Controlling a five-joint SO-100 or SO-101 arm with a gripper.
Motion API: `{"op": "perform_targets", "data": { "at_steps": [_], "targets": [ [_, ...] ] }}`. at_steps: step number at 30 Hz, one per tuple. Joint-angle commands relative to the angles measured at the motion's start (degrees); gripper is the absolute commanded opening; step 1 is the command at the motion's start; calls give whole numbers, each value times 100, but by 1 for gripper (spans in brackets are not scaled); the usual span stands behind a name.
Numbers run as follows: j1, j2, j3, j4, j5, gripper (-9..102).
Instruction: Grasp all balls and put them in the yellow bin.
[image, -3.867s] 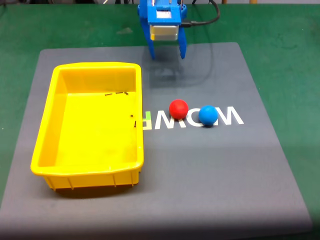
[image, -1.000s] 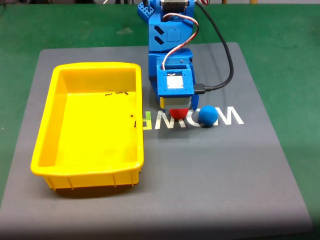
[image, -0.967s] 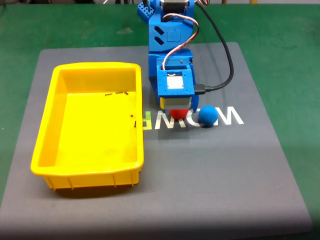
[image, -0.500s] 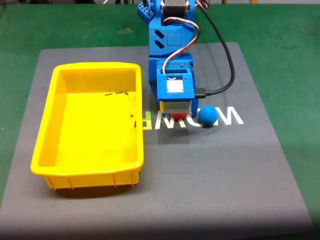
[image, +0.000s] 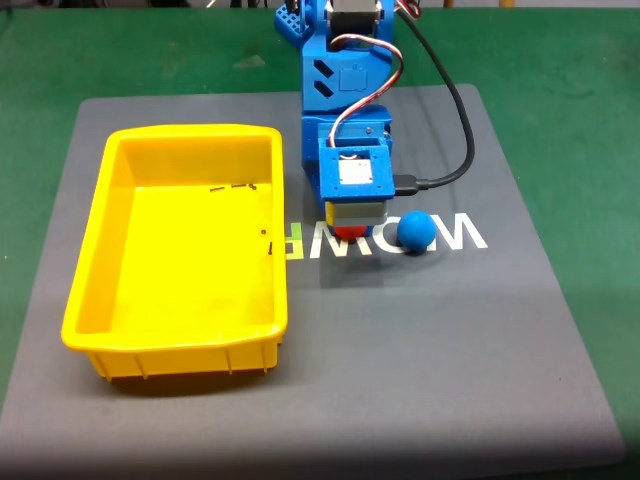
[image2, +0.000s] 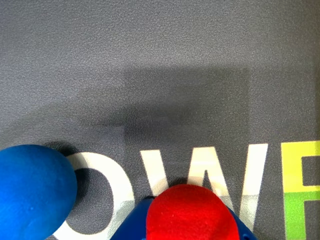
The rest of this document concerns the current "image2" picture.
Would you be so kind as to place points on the blue ball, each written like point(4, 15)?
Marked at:
point(32, 192)

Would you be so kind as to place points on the grey mat with white letters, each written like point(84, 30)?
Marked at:
point(160, 62)

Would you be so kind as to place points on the red ball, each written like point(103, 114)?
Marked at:
point(190, 215)

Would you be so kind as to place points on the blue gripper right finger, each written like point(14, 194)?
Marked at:
point(243, 231)

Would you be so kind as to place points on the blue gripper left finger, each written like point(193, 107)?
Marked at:
point(135, 220)

